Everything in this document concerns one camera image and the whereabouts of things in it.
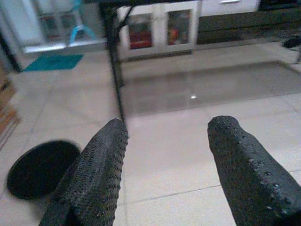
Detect white glass cabinet, red contents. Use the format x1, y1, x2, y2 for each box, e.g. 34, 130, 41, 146
117, 1, 199, 59

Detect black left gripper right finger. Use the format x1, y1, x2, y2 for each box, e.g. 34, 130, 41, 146
207, 115, 301, 226

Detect white glass-front cabinet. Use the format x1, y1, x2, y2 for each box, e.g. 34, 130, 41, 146
21, 0, 108, 54

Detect wooden slatted rack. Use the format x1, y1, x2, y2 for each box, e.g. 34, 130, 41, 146
0, 68, 22, 151

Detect black round rubbish bin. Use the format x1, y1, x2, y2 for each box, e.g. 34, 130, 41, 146
6, 140, 82, 201

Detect light blue curved frame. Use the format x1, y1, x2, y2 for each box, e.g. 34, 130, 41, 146
69, 24, 97, 46

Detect black metal table leg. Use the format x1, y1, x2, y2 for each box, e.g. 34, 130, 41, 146
98, 0, 135, 125

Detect dark low sideboard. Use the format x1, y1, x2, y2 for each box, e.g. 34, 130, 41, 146
197, 8, 301, 46

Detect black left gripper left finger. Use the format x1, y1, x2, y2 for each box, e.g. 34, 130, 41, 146
39, 118, 129, 226

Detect teal floor mat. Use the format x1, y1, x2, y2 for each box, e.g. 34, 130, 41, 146
23, 53, 84, 73

